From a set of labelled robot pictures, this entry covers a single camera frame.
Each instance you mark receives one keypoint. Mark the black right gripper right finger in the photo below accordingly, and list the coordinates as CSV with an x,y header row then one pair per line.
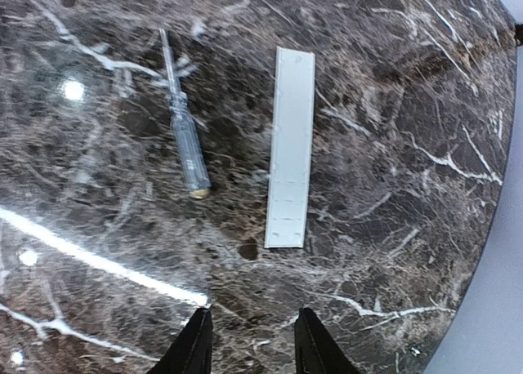
x,y
316,352

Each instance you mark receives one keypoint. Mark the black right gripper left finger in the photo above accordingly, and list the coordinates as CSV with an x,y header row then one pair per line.
x,y
191,351

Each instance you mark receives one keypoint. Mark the white remote battery cover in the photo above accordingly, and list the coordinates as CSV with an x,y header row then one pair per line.
x,y
290,158

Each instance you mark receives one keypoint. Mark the clear handled tester screwdriver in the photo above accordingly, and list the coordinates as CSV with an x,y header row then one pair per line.
x,y
184,129

